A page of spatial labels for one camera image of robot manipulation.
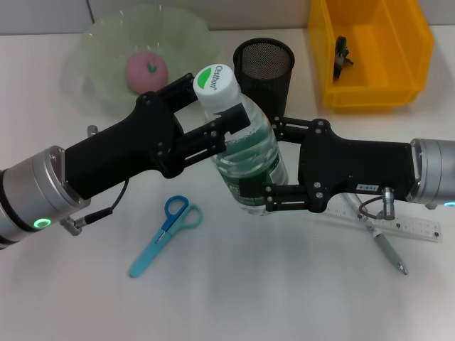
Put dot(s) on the transparent plastic ruler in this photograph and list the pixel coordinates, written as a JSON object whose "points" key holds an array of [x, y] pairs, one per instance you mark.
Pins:
{"points": [[416, 223]]}

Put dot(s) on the yellow plastic storage bin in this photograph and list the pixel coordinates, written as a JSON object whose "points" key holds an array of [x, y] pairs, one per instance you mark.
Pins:
{"points": [[391, 35]]}

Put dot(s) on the clear bottle with green label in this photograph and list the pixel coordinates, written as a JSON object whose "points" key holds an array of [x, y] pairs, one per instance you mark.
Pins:
{"points": [[249, 156]]}

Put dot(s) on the green plastic wrapper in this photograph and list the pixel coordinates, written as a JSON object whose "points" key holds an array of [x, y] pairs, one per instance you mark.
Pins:
{"points": [[342, 57]]}

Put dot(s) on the translucent green fruit plate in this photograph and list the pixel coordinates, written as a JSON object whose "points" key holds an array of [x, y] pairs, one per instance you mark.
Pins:
{"points": [[106, 42]]}

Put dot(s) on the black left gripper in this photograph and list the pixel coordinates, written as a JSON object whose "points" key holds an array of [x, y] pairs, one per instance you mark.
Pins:
{"points": [[121, 152]]}

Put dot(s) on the grey retractable pen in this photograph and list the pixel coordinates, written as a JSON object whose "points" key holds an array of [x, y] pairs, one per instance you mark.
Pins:
{"points": [[385, 248]]}

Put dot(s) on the pink toy peach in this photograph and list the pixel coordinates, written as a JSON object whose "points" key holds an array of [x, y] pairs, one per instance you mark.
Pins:
{"points": [[142, 71]]}

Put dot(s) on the black mesh cylinder cup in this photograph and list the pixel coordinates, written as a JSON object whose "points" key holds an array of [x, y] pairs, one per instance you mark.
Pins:
{"points": [[263, 71]]}

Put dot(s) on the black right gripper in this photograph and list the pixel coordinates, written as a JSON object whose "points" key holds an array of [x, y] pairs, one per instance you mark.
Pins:
{"points": [[355, 167]]}

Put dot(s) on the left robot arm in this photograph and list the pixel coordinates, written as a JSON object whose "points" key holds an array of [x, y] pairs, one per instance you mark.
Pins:
{"points": [[35, 192]]}

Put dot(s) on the blue scissors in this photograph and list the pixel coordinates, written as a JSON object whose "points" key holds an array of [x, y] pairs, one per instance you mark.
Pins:
{"points": [[156, 243]]}

